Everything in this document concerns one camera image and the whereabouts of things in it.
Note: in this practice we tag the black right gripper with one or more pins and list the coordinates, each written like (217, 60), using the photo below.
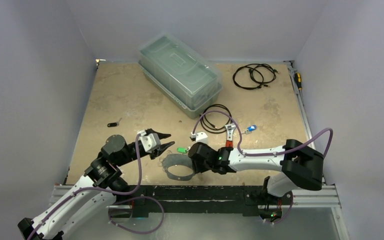
(194, 159)

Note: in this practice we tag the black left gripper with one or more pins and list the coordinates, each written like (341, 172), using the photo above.
(157, 152)

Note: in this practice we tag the key with green tag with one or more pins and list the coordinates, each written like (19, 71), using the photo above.
(183, 150)

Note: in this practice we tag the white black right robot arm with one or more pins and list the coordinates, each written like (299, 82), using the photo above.
(298, 166)

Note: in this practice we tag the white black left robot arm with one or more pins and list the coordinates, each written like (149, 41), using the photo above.
(101, 182)

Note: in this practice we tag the key with blue tag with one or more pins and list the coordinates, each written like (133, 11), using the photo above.
(249, 129)

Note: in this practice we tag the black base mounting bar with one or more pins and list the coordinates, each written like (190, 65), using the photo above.
(249, 201)

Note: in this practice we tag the clear plastic storage box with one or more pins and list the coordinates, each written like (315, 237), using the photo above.
(190, 81)

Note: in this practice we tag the yellow black screwdriver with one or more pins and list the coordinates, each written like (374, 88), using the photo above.
(298, 81)

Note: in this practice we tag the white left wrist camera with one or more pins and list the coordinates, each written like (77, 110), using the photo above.
(149, 140)

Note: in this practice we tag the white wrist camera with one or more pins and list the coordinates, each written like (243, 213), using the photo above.
(199, 137)
(149, 140)

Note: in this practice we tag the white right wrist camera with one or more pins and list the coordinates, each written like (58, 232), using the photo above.
(199, 137)

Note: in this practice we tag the adjustable wrench red handle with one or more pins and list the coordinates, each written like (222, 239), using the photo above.
(230, 130)

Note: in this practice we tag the aluminium frame rail right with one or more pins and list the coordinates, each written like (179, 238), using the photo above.
(299, 97)

